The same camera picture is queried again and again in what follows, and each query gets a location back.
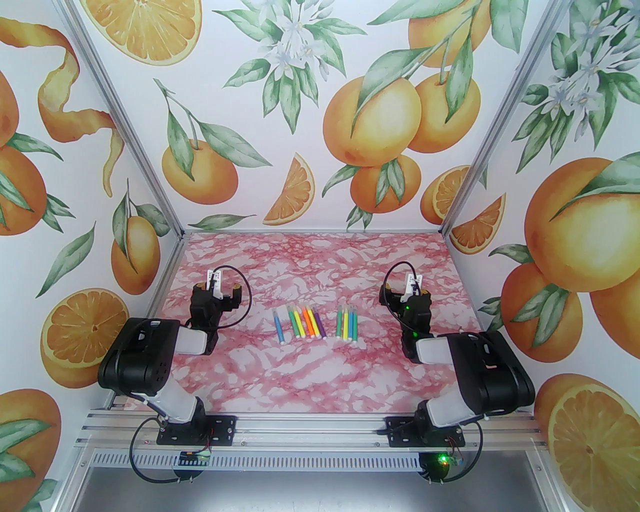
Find black right base cable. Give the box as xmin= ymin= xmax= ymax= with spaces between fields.
xmin=440 ymin=420 xmax=481 ymax=483

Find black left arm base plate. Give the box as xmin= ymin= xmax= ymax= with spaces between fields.
xmin=156 ymin=415 xmax=237 ymax=446

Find black left wrist camera cable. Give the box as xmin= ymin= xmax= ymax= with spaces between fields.
xmin=210 ymin=265 xmax=252 ymax=331

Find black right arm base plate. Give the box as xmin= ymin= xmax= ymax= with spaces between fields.
xmin=386 ymin=416 xmax=466 ymax=447

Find aluminium frame post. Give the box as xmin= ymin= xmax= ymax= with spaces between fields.
xmin=64 ymin=0 xmax=185 ymax=236
xmin=440 ymin=0 xmax=571 ymax=235

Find aluminium mounting rails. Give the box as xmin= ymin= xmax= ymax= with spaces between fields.
xmin=74 ymin=407 xmax=547 ymax=452

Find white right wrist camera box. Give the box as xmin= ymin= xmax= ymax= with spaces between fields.
xmin=402 ymin=272 xmax=424 ymax=303

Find black base cable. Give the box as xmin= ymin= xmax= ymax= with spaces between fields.
xmin=440 ymin=420 xmax=481 ymax=483
xmin=129 ymin=417 xmax=201 ymax=485

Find perforated metal strip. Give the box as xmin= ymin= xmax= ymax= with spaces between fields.
xmin=75 ymin=451 xmax=551 ymax=472

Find black round mount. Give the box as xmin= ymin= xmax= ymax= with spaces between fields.
xmin=419 ymin=452 xmax=451 ymax=485

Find black left base cable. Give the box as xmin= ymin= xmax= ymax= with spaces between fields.
xmin=129 ymin=417 xmax=201 ymax=485

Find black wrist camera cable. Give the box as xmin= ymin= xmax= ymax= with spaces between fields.
xmin=384 ymin=260 xmax=420 ymax=335
xmin=210 ymin=265 xmax=252 ymax=331

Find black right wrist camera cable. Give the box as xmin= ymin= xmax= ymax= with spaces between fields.
xmin=384 ymin=260 xmax=420 ymax=335

